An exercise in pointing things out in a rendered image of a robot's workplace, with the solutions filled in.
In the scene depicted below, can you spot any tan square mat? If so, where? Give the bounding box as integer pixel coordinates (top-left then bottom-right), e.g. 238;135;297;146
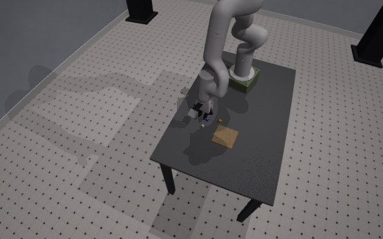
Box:
211;125;238;149

